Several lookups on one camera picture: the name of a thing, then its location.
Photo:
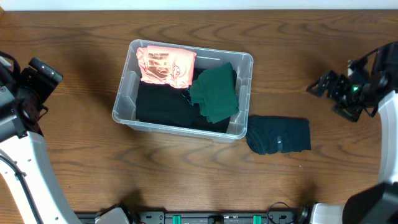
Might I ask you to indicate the green garment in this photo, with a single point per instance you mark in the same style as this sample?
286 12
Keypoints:
214 92

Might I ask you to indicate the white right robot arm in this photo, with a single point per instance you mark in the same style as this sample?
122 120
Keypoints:
370 86

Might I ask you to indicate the pink printed shirt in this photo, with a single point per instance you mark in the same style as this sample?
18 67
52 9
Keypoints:
166 66

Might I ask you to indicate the black trousers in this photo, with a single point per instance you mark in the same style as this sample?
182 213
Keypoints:
200 121

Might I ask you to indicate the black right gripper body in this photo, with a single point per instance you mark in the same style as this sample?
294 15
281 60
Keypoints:
351 99

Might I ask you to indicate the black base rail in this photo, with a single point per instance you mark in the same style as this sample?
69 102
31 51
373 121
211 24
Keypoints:
273 216

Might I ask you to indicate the dark teal garment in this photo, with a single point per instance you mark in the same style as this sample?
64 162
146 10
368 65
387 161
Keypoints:
276 134

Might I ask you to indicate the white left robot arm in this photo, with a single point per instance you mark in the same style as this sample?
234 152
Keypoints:
25 164

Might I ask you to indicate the clear plastic storage bin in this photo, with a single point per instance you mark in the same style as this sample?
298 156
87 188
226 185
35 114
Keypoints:
124 109

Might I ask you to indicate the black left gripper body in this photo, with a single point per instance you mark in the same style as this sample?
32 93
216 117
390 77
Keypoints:
43 73

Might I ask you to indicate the black garment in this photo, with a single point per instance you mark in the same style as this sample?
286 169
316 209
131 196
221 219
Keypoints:
163 104

